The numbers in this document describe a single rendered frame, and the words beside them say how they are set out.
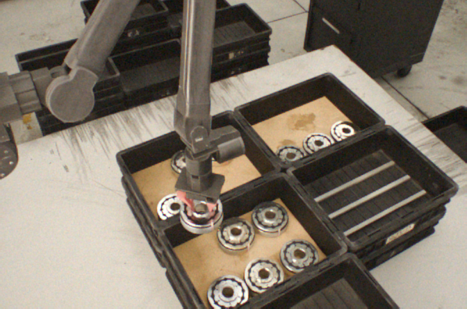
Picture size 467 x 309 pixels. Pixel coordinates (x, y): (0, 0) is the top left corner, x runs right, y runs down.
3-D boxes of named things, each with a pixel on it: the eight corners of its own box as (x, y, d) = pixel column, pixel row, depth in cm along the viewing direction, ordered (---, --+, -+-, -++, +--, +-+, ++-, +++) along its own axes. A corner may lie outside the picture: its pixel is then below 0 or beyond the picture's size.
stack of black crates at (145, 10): (109, 97, 282) (95, 29, 250) (94, 67, 301) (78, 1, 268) (175, 77, 295) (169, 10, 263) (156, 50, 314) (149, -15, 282)
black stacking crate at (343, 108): (280, 195, 152) (283, 171, 144) (231, 134, 170) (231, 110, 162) (379, 148, 166) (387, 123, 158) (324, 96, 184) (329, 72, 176)
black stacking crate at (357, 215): (342, 273, 134) (350, 250, 126) (281, 196, 152) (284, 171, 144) (447, 212, 148) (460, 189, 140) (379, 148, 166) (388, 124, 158)
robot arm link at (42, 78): (20, 73, 88) (22, 82, 83) (77, 58, 91) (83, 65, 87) (37, 120, 92) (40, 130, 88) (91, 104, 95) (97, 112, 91)
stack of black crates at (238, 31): (204, 119, 271) (201, 51, 239) (182, 87, 289) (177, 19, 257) (267, 97, 284) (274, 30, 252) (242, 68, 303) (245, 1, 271)
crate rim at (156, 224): (156, 233, 130) (155, 228, 129) (114, 158, 148) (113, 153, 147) (282, 175, 145) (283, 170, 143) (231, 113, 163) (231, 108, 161)
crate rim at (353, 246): (349, 254, 127) (351, 249, 125) (283, 175, 145) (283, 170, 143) (459, 193, 141) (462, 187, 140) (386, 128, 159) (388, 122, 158)
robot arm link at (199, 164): (179, 143, 105) (191, 161, 101) (209, 132, 107) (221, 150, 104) (181, 164, 110) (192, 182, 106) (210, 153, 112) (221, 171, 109)
